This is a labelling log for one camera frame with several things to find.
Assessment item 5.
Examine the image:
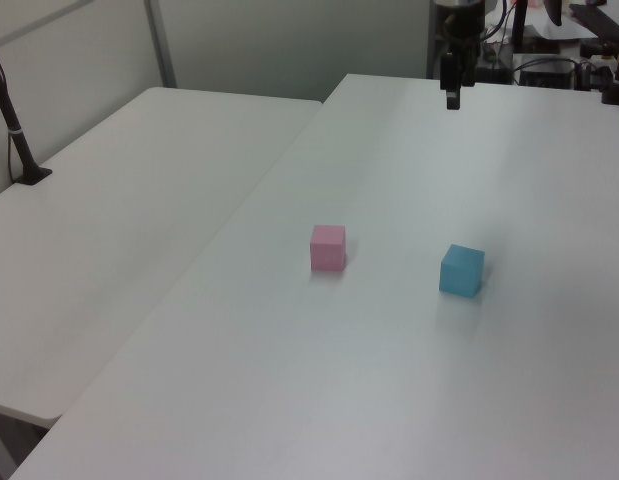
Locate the blue cube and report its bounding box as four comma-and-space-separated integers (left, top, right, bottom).
438, 243, 486, 300

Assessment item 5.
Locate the black table clamp stand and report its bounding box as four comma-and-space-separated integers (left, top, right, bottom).
600, 37, 619, 106

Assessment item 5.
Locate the black upright pole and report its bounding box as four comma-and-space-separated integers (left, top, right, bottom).
512, 0, 530, 52

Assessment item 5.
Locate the black metal rail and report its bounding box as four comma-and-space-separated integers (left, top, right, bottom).
568, 2, 619, 42

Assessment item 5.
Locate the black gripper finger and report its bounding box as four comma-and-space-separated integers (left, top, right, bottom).
461, 45, 479, 88
439, 49, 463, 111

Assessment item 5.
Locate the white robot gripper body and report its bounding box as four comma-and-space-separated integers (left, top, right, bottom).
440, 7, 486, 52

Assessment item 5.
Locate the black camera stand pole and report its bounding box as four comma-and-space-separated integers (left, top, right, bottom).
0, 39, 54, 187

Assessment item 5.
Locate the black electronics box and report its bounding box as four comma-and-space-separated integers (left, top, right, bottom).
518, 58, 577, 90

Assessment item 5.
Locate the white partition frame post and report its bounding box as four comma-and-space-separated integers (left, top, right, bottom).
142, 0, 178, 89

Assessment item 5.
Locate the pink cube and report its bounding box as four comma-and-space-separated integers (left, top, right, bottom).
309, 224, 347, 273

